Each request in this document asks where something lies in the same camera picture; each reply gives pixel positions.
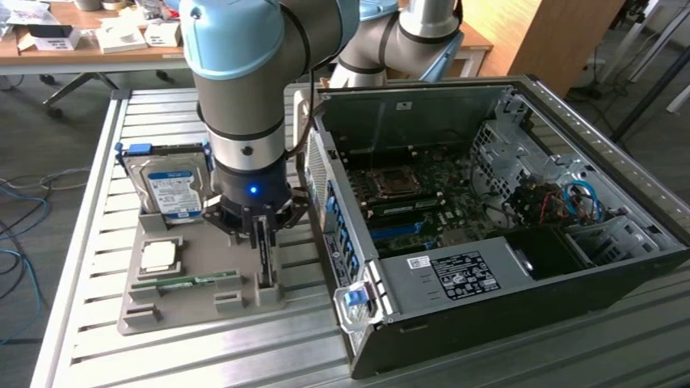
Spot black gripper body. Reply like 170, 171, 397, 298
210, 159, 294, 216

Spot green graphics card black heatsink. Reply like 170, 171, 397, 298
249, 216, 277, 290

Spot grey parts rack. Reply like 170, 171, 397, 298
115, 201, 289, 336

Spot hard disk in blue caddy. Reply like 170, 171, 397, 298
114, 137, 221, 223

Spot silver CPU chip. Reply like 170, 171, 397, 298
139, 242, 178, 274

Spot green RAM stick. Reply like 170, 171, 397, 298
131, 269, 238, 290
370, 200, 437, 215

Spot blue expansion slot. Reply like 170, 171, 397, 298
369, 221, 422, 240

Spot metal CPU socket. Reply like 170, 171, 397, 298
368, 167, 424, 201

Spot blue case latch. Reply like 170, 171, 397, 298
344, 287, 368, 311

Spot silver chipset heatsink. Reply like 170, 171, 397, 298
440, 229, 473, 248

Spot green motherboard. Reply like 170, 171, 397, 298
344, 147, 507, 258

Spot silver power supply unit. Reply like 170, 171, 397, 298
376, 236, 535, 315

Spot silver perforated drive cage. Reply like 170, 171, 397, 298
470, 119, 540, 201

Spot small white labelled box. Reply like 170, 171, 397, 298
142, 22, 182, 49

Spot white flat open carton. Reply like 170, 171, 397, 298
94, 24, 148, 54

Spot black open PC case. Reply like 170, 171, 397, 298
293, 74, 690, 381

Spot white box black flap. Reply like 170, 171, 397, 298
25, 23, 81, 53

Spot printed paper sheets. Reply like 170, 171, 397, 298
0, 0, 59, 27

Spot silver disk bay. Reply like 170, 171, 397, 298
564, 216, 661, 264

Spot black metal pole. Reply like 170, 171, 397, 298
611, 23, 690, 142

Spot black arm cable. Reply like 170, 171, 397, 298
277, 6, 318, 158

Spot white floor cable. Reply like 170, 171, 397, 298
0, 167, 90, 191

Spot blue floor cable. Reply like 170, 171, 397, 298
0, 181, 49, 344

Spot grey caster leg frame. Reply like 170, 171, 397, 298
42, 71, 119, 118

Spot black wire bundle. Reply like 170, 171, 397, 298
505, 181, 567, 227

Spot wooden desk white frame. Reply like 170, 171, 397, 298
450, 22, 495, 80
0, 0, 188, 78

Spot blue wire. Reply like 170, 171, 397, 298
561, 180, 605, 224

